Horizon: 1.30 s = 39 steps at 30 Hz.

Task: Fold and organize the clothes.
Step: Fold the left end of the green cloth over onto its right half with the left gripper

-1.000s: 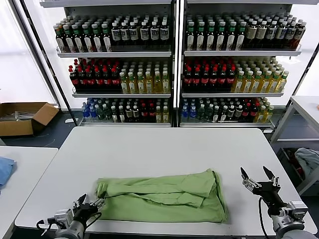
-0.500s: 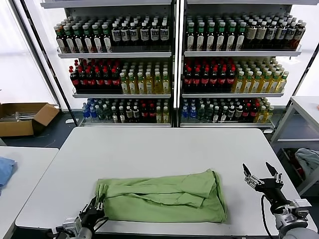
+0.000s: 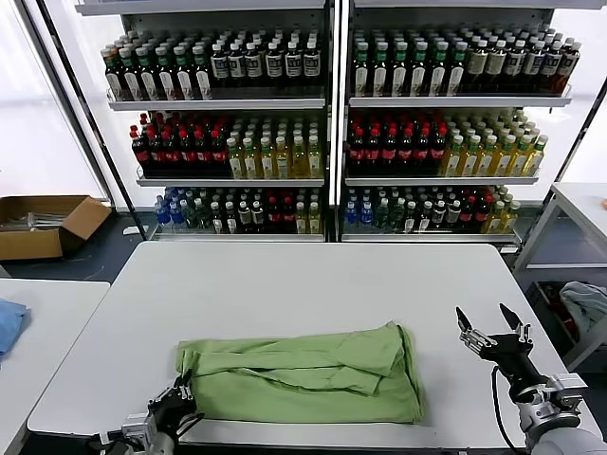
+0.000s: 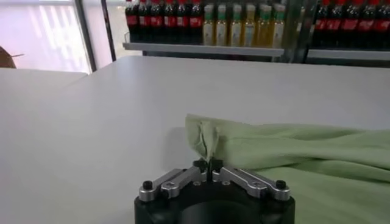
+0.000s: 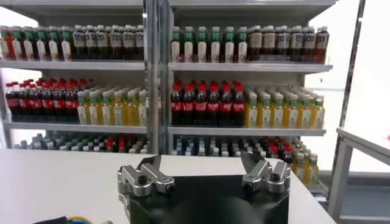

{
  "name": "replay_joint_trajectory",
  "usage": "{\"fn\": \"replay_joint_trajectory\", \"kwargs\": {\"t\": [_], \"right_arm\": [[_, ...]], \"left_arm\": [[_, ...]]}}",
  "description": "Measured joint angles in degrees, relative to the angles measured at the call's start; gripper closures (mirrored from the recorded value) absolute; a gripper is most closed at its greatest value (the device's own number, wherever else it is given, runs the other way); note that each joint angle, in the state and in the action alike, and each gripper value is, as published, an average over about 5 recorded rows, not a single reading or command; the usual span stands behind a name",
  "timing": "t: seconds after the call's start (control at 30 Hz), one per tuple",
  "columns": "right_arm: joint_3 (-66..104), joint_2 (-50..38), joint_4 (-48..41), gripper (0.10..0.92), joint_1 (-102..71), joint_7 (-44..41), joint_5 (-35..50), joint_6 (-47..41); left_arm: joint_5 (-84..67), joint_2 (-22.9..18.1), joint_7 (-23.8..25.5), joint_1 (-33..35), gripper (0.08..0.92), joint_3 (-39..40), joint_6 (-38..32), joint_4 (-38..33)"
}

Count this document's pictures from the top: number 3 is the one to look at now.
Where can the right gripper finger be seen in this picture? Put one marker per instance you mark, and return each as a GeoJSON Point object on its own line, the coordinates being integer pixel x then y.
{"type": "Point", "coordinates": [522, 332]}
{"type": "Point", "coordinates": [474, 341]}

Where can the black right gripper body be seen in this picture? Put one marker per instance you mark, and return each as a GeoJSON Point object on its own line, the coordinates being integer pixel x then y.
{"type": "Point", "coordinates": [514, 360]}

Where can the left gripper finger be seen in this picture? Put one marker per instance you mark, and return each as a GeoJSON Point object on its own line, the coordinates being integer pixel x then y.
{"type": "Point", "coordinates": [180, 391]}
{"type": "Point", "coordinates": [190, 393]}

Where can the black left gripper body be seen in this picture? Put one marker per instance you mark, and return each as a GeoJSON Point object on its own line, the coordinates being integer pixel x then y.
{"type": "Point", "coordinates": [171, 412]}

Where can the green t-shirt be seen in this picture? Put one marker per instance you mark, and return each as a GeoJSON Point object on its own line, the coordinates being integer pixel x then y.
{"type": "Point", "coordinates": [303, 374]}

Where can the red fabric item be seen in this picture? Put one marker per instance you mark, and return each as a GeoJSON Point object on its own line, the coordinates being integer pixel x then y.
{"type": "Point", "coordinates": [569, 327]}

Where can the pale grey crumpled cloth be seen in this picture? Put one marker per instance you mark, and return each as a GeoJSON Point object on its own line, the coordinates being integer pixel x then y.
{"type": "Point", "coordinates": [583, 303]}

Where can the yellow juice bottle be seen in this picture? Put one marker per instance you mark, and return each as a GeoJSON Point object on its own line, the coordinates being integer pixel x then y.
{"type": "Point", "coordinates": [314, 218]}
{"type": "Point", "coordinates": [487, 158]}
{"type": "Point", "coordinates": [314, 158]}
{"type": "Point", "coordinates": [250, 158]}
{"type": "Point", "coordinates": [267, 158]}
{"type": "Point", "coordinates": [521, 158]}
{"type": "Point", "coordinates": [299, 158]}
{"type": "Point", "coordinates": [301, 218]}
{"type": "Point", "coordinates": [504, 158]}
{"type": "Point", "coordinates": [234, 158]}
{"type": "Point", "coordinates": [471, 158]}
{"type": "Point", "coordinates": [537, 158]}
{"type": "Point", "coordinates": [496, 218]}
{"type": "Point", "coordinates": [511, 218]}
{"type": "Point", "coordinates": [454, 158]}
{"type": "Point", "coordinates": [282, 158]}

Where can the red cap cola bottle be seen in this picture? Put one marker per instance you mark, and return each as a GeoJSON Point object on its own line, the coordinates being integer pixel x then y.
{"type": "Point", "coordinates": [468, 214]}
{"type": "Point", "coordinates": [406, 151]}
{"type": "Point", "coordinates": [288, 215]}
{"type": "Point", "coordinates": [219, 152]}
{"type": "Point", "coordinates": [373, 151]}
{"type": "Point", "coordinates": [390, 151]}
{"type": "Point", "coordinates": [483, 214]}
{"type": "Point", "coordinates": [140, 151]}
{"type": "Point", "coordinates": [171, 152]}
{"type": "Point", "coordinates": [357, 151]}
{"type": "Point", "coordinates": [422, 151]}
{"type": "Point", "coordinates": [156, 152]}
{"type": "Point", "coordinates": [438, 151]}
{"type": "Point", "coordinates": [188, 152]}
{"type": "Point", "coordinates": [203, 152]}
{"type": "Point", "coordinates": [273, 215]}

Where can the white cap black bottle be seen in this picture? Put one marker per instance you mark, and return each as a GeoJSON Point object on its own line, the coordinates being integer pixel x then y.
{"type": "Point", "coordinates": [257, 217]}
{"type": "Point", "coordinates": [425, 218]}
{"type": "Point", "coordinates": [439, 216]}
{"type": "Point", "coordinates": [215, 218]}
{"type": "Point", "coordinates": [454, 216]}
{"type": "Point", "coordinates": [229, 218]}
{"type": "Point", "coordinates": [410, 218]}
{"type": "Point", "coordinates": [243, 218]}

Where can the blue drink bottle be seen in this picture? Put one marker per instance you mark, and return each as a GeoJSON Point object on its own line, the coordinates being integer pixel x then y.
{"type": "Point", "coordinates": [366, 216]}
{"type": "Point", "coordinates": [176, 213]}
{"type": "Point", "coordinates": [162, 212]}
{"type": "Point", "coordinates": [351, 217]}

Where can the white paper scrap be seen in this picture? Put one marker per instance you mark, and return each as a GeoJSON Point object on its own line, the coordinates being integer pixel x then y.
{"type": "Point", "coordinates": [131, 231]}

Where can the blue folded cloth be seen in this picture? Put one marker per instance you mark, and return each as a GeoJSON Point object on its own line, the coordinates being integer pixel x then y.
{"type": "Point", "coordinates": [12, 327]}

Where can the brown cardboard box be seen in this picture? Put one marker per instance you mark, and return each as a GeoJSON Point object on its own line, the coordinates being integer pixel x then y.
{"type": "Point", "coordinates": [27, 242]}

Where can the shiny metal parts bundle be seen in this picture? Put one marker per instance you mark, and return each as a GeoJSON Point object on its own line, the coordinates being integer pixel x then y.
{"type": "Point", "coordinates": [46, 219]}

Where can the white metal shelf unit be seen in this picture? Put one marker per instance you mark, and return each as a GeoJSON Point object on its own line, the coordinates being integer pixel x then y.
{"type": "Point", "coordinates": [216, 103]}
{"type": "Point", "coordinates": [458, 101]}

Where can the white cap blue label bottle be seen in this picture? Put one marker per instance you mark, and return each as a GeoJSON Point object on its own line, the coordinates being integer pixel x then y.
{"type": "Point", "coordinates": [254, 64]}
{"type": "Point", "coordinates": [310, 64]}
{"type": "Point", "coordinates": [219, 64]}
{"type": "Point", "coordinates": [515, 64]}
{"type": "Point", "coordinates": [534, 64]}
{"type": "Point", "coordinates": [292, 64]}
{"type": "Point", "coordinates": [552, 64]}
{"type": "Point", "coordinates": [274, 64]}
{"type": "Point", "coordinates": [236, 64]}

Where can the beige label dark bottle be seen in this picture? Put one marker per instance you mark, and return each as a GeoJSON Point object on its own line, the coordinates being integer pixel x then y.
{"type": "Point", "coordinates": [496, 64]}
{"type": "Point", "coordinates": [477, 64]}

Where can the white cap reddish tea bottle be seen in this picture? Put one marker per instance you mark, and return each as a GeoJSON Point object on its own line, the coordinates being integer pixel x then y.
{"type": "Point", "coordinates": [569, 66]}

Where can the green cap dark tea bottle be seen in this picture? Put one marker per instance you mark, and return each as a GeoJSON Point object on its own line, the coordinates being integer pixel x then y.
{"type": "Point", "coordinates": [457, 68]}
{"type": "Point", "coordinates": [439, 68]}
{"type": "Point", "coordinates": [165, 73]}
{"type": "Point", "coordinates": [362, 68]}
{"type": "Point", "coordinates": [130, 73]}
{"type": "Point", "coordinates": [419, 68]}
{"type": "Point", "coordinates": [202, 73]}
{"type": "Point", "coordinates": [113, 73]}
{"type": "Point", "coordinates": [381, 68]}
{"type": "Point", "coordinates": [400, 68]}
{"type": "Point", "coordinates": [183, 73]}
{"type": "Point", "coordinates": [147, 73]}

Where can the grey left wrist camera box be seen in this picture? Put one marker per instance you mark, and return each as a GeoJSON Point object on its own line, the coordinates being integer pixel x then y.
{"type": "Point", "coordinates": [140, 431]}

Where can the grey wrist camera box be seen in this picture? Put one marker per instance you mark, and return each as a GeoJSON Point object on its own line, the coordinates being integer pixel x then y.
{"type": "Point", "coordinates": [140, 431]}
{"type": "Point", "coordinates": [566, 391]}

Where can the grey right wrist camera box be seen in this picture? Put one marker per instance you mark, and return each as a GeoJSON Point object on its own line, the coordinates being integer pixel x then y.
{"type": "Point", "coordinates": [566, 391]}

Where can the white metal frame table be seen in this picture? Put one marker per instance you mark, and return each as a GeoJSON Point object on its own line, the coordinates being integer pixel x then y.
{"type": "Point", "coordinates": [581, 199]}

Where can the black window frame post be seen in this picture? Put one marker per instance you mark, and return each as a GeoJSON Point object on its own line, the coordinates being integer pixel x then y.
{"type": "Point", "coordinates": [136, 223]}
{"type": "Point", "coordinates": [579, 142]}

